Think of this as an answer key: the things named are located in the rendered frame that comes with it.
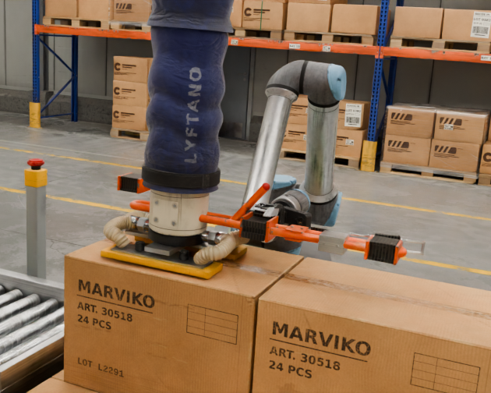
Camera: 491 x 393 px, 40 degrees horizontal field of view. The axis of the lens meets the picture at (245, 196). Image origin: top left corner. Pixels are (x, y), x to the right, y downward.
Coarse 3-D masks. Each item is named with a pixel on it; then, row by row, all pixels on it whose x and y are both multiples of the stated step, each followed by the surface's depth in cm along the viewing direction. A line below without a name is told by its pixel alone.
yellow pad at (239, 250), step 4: (136, 236) 211; (136, 240) 212; (140, 240) 211; (144, 240) 210; (148, 240) 210; (188, 248) 205; (192, 248) 205; (236, 248) 206; (240, 248) 207; (244, 248) 207; (196, 252) 205; (232, 252) 202; (236, 252) 203; (240, 252) 204; (244, 252) 207; (228, 256) 201; (232, 256) 200; (236, 256) 201; (240, 256) 204
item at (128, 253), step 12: (108, 252) 193; (120, 252) 194; (132, 252) 193; (144, 252) 194; (180, 252) 189; (144, 264) 190; (156, 264) 188; (168, 264) 187; (180, 264) 187; (192, 264) 186; (204, 264) 187; (216, 264) 190; (204, 276) 183
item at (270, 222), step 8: (248, 216) 191; (256, 216) 195; (240, 224) 188; (248, 224) 186; (256, 224) 186; (264, 224) 185; (272, 224) 188; (240, 232) 189; (248, 232) 187; (256, 232) 187; (264, 232) 186
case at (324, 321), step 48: (288, 288) 182; (336, 288) 185; (384, 288) 187; (432, 288) 189; (288, 336) 173; (336, 336) 168; (384, 336) 163; (432, 336) 158; (480, 336) 159; (288, 384) 175; (336, 384) 170; (384, 384) 165; (432, 384) 160; (480, 384) 156
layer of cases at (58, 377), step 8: (56, 376) 209; (40, 384) 203; (48, 384) 204; (56, 384) 204; (64, 384) 204; (72, 384) 204; (32, 392) 199; (40, 392) 199; (48, 392) 199; (56, 392) 200; (64, 392) 200; (72, 392) 200; (80, 392) 200; (88, 392) 201; (96, 392) 201
